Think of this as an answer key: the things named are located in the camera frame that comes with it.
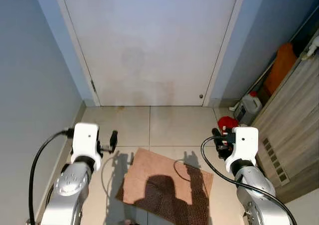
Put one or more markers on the white door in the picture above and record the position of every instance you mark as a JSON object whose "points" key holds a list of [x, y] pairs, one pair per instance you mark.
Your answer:
{"points": [[149, 41]]}

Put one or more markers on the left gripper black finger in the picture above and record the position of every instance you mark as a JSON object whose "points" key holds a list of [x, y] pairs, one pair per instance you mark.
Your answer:
{"points": [[113, 139]]}

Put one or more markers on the grey plastic jug red cap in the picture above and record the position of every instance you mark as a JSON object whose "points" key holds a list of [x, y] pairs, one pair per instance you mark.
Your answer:
{"points": [[249, 108]]}

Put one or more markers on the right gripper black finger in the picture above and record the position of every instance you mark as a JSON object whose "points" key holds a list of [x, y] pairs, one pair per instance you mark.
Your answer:
{"points": [[216, 132]]}

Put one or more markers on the white pipe fitting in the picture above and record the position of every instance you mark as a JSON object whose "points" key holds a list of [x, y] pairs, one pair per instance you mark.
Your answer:
{"points": [[310, 48]]}

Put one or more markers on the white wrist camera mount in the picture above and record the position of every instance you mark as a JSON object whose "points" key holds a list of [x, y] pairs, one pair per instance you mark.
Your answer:
{"points": [[244, 143], [85, 140]]}

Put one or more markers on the brown doormat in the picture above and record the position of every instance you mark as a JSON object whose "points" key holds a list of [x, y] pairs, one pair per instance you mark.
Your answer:
{"points": [[149, 170]]}

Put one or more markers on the orange bag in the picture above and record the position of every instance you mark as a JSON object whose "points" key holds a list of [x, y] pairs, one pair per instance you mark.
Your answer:
{"points": [[281, 65]]}

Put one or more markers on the red cloth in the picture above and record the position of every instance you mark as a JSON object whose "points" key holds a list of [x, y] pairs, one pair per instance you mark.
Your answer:
{"points": [[227, 123]]}

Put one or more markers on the metal door hinge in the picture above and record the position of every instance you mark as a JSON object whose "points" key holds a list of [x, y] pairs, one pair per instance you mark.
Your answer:
{"points": [[92, 85]]}

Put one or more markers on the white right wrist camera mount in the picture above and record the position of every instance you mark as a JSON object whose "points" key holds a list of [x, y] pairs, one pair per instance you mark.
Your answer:
{"points": [[244, 143]]}

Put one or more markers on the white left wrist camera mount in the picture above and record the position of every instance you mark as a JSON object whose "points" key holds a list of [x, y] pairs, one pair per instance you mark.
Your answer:
{"points": [[85, 140]]}

